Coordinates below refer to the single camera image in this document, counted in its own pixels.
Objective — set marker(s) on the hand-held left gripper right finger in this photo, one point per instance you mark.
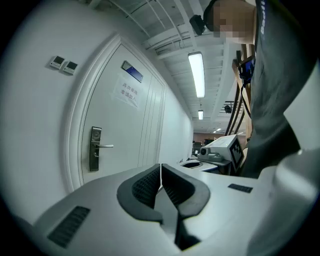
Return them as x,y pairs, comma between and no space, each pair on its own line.
182,192

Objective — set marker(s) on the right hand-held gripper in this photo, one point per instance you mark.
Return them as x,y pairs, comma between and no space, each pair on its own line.
215,150

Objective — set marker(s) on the steel lock plate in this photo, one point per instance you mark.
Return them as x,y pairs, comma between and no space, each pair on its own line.
93,163

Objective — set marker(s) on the white paper notice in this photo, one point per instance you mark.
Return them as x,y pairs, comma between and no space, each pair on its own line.
126,93

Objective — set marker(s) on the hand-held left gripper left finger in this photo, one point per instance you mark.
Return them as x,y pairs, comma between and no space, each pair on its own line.
140,192

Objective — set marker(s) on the white panelled door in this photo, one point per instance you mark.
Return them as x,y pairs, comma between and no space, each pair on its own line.
120,140

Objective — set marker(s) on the wooden furniture frame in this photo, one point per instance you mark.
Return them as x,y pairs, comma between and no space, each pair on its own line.
247,120

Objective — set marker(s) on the person's head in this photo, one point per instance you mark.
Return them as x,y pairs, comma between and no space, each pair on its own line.
235,22

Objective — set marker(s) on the fluorescent ceiling light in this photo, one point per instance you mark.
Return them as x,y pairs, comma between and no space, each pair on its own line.
197,75
200,115

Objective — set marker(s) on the blue and silver door sign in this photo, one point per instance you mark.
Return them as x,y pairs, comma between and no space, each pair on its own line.
132,72

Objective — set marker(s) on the white wall thermostat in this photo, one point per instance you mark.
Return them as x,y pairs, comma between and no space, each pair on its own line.
57,62
70,67

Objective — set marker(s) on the black ceiling-mounted device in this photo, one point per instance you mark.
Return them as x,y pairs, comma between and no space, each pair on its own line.
227,109

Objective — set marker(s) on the chest-mounted phone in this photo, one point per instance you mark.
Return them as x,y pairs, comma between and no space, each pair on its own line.
247,70

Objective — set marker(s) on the black head-mounted camera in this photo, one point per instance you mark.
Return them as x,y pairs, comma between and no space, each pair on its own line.
197,24

